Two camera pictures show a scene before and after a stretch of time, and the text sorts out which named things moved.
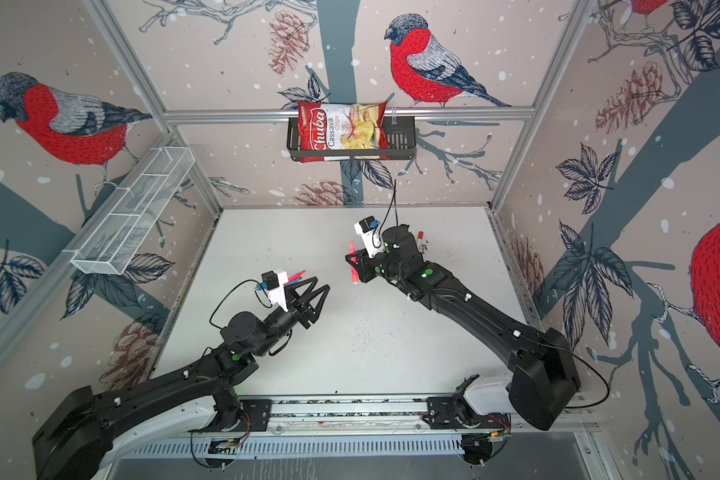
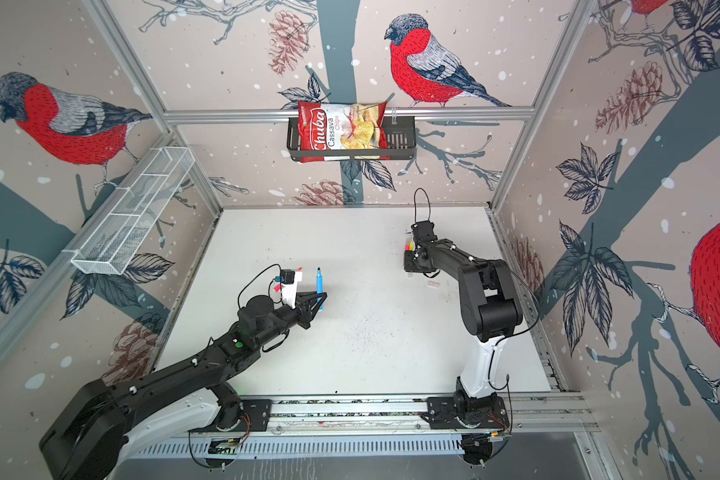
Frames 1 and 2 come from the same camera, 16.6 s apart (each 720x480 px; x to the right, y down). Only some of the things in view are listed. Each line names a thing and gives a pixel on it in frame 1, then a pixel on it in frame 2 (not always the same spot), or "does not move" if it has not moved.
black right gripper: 364,265 -> 407,264
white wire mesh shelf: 121,233 does not move
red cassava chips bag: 341,126 does not move
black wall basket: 401,136 does not move
